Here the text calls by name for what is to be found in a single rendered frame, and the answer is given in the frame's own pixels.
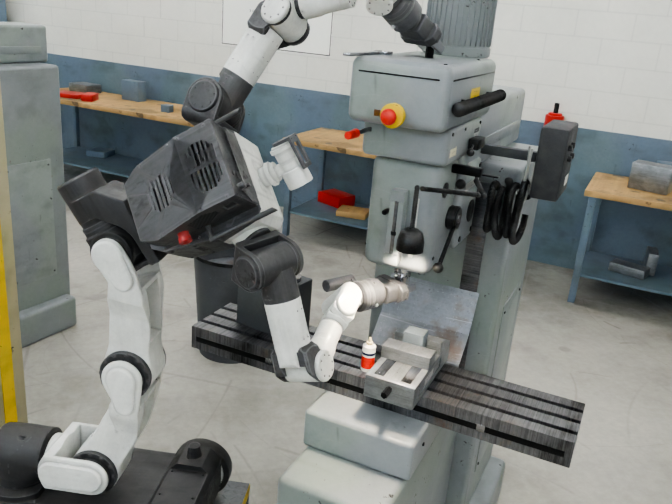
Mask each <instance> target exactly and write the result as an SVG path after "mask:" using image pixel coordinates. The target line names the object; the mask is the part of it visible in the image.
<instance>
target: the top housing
mask: <svg viewBox="0 0 672 504"><path fill-rule="evenodd" d="M495 70H496V64H495V62H494V61H493V60H491V59H485V58H464V57H453V56H443V55H435V54H434V55H433V58H425V53H424V52H421V51H414V52H401V53H393V54H389V55H388V54H387V55H386V54H378V55H363V56H358V57H356V58H355V59H354V61H353V66H352V77H351V89H350V101H349V115H350V117H351V118H352V119H353V120H357V121H364V122H370V123H377V124H382V122H381V119H380V116H374V109H377V110H380V112H381V110H382V108H383V107H384V106H385V105H387V104H390V103H397V104H399V105H401V106H402V107H403V109H404V111H405V120H404V122H403V124H402V125H401V126H399V127H402V128H409V129H415V130H422V131H428V132H435V133H441V132H444V131H446V130H448V129H451V128H453V127H456V126H458V125H460V124H463V123H465V122H467V121H470V120H472V119H475V118H477V117H479V116H482V115H484V114H486V113H487V112H488V111H489V108H490V106H488V107H485V108H483V109H480V110H477V111H475V112H472V113H470V114H467V115H464V116H462V117H455V116H454V115H453V114H452V107H453V105H454V104H455V103H458V102H461V99H465V100H467V99H470V98H474V97H477V96H480V95H483V94H486V92H487V91H488V92H492V89H493V83H494V76H495Z"/></svg>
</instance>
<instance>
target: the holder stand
mask: <svg viewBox="0 0 672 504"><path fill-rule="evenodd" d="M296 279H297V284H298V288H299V292H300V297H301V301H302V305H303V310H304V314H305V318H306V323H307V327H308V330H309V320H310V307H311V293H312V279H311V278H308V277H305V276H301V274H298V275H296ZM237 322H238V323H241V324H243V325H246V326H249V327H251V328H254V329H256V330H259V331H262V332H264V333H267V334H270V335H271V331H270V327H269V323H268V319H267V315H266V310H265V306H264V302H263V298H262V289H261V290H259V291H256V292H254V293H250V292H247V291H245V290H244V289H242V288H241V287H240V286H238V297H237Z"/></svg>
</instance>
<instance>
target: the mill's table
mask: <svg viewBox="0 0 672 504"><path fill-rule="evenodd" d="M364 343H367V341H363V340H360V339H356V338H353V337H349V336H346V335H342V334H341V336H340V338H339V341H338V343H337V345H336V350H335V354H334V356H333V361H334V371H333V374H332V376H331V378H330V379H329V380H328V381H326V382H302V383H306V384H309V385H312V386H315V387H318V388H321V389H324V390H327V391H330V392H334V393H337V394H340V395H343V396H346V397H349V398H352V399H355V400H358V401H362V402H365V403H368V404H371V405H374V406H377V407H380V408H383V409H386V410H390V411H393V412H396V413H399V414H402V415H405V416H408V417H411V418H414V419H418V420H421V421H424V422H427V423H430V424H433V425H436V426H439V427H442V428H446V429H449V430H452V431H455V432H458V433H461V434H464V435H467V436H470V437H474V438H477V439H480V440H483V441H486V442H489V443H492V444H495V445H498V446H502V447H505V448H508V449H511V450H514V451H517V452H520V453H523V454H526V455H530V456H533V457H536V458H539V459H542V460H545V461H548V462H551V463H554V464H558V465H561V466H564V467H567V468H570V464H571V460H572V456H573V452H574V448H575V445H576V441H577V437H578V433H579V429H580V425H581V421H582V417H583V412H584V408H585V404H584V403H581V402H577V401H574V400H570V399H567V398H563V397H560V396H556V395H553V394H549V393H546V392H542V391H539V390H535V389H532V388H528V387H525V386H521V385H518V384H514V383H511V382H507V381H504V380H500V379H497V378H493V377H490V376H486V375H483V374H479V373H476V372H472V371H469V370H465V369H462V368H458V367H454V366H451V365H447V364H444V365H443V367H442V368H441V369H440V371H439V372H438V374H437V375H436V377H435V378H434V380H433V381H432V382H431V384H430V385H429V387H428V388H427V390H426V391H425V393H424V394H423V395H422V397H421V398H420V400H419V401H418V403H417V404H416V406H415V407H414V408H413V410H409V409H406V408H403V407H400V406H396V405H393V404H390V403H387V402H384V401H380V400H377V399H374V398H371V397H368V396H364V395H363V393H364V384H365V375H366V373H367V372H363V371H362V370H361V359H362V350H363V344H364ZM192 347H193V348H197V349H200V350H203V351H206V352H209V353H212V354H215V355H218V356H221V357H225V358H228V359H231V360H234V361H237V362H240V363H243V364H246V365H249V366H253V367H256V368H259V369H262V370H265V371H268V372H271V373H274V374H275V372H274V367H273V363H272V359H271V353H272V352H273V350H274V344H273V340H272V335H270V334H267V333H264V332H262V331H259V330H256V329H254V328H251V327H249V326H246V325H243V324H241V323H238V322H237V304H233V303H229V304H227V305H225V306H224V307H223V309H221V308H220V309H219V310H217V311H215V312H214V313H213V315H209V316H207V317H205V318H204V319H202V322H201V321H199V322H197V323H195V324H194V325H192Z"/></svg>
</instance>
